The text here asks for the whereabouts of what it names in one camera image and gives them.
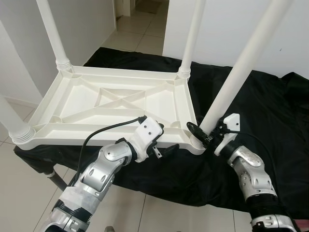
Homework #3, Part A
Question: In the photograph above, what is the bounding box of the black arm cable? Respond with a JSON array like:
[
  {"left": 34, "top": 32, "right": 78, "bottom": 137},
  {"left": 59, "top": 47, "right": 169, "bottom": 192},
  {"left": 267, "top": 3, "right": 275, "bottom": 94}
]
[
  {"left": 77, "top": 115, "right": 147, "bottom": 172},
  {"left": 222, "top": 126, "right": 276, "bottom": 194}
]

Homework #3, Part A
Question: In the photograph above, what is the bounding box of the white door frame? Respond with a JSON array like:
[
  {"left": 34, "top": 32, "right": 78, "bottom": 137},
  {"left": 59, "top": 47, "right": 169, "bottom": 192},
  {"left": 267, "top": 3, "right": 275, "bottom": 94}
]
[{"left": 116, "top": 0, "right": 140, "bottom": 17}]

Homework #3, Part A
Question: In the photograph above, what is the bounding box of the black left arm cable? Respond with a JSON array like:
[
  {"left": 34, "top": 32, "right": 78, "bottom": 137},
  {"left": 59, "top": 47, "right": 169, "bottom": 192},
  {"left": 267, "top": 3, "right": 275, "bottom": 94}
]
[{"left": 77, "top": 115, "right": 147, "bottom": 172}]

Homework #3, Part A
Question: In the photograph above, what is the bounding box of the white plastic table leg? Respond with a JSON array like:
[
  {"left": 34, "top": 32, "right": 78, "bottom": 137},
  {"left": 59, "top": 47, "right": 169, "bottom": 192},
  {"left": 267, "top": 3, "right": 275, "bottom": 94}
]
[
  {"left": 178, "top": 0, "right": 206, "bottom": 79},
  {"left": 36, "top": 0, "right": 73, "bottom": 73},
  {"left": 0, "top": 94, "right": 35, "bottom": 145},
  {"left": 198, "top": 0, "right": 295, "bottom": 138}
]

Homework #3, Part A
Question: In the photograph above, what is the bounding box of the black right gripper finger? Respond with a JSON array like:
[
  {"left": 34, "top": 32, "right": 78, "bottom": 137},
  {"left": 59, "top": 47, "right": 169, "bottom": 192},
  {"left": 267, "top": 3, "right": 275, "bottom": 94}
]
[{"left": 186, "top": 122, "right": 206, "bottom": 143}]

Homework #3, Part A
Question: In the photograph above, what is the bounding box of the pink cushion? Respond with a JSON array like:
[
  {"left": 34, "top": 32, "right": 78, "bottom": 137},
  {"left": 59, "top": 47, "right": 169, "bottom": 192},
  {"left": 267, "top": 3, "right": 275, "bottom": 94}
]
[{"left": 292, "top": 218, "right": 309, "bottom": 232}]

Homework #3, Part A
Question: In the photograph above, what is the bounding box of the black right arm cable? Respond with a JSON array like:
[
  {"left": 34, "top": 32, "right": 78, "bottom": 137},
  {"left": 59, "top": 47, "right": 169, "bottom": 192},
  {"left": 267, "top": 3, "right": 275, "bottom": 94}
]
[{"left": 222, "top": 126, "right": 276, "bottom": 194}]

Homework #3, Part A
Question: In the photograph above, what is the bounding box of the white plastic table top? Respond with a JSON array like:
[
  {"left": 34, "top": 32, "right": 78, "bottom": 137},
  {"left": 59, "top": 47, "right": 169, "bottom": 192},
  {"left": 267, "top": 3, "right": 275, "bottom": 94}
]
[{"left": 11, "top": 65, "right": 206, "bottom": 155}]

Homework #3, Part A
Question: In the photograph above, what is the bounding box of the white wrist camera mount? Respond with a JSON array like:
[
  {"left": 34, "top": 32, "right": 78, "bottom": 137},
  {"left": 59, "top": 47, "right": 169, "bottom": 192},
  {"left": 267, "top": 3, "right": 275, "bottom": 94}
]
[
  {"left": 129, "top": 116, "right": 165, "bottom": 162},
  {"left": 214, "top": 114, "right": 241, "bottom": 156}
]

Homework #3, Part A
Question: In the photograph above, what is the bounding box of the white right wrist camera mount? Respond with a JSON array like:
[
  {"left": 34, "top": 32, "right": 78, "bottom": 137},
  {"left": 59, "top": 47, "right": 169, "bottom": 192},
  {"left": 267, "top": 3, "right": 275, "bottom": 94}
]
[{"left": 214, "top": 114, "right": 241, "bottom": 156}]

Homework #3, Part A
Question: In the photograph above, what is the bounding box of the black cloth table cover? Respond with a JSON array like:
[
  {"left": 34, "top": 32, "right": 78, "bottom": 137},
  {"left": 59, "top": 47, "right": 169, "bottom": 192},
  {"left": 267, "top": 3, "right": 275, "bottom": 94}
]
[{"left": 14, "top": 47, "right": 309, "bottom": 220}]

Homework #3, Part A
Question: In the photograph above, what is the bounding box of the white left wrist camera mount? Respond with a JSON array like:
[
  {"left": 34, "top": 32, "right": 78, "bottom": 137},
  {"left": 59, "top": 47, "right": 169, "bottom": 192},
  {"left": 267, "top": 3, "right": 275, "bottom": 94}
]
[{"left": 129, "top": 116, "right": 165, "bottom": 162}]

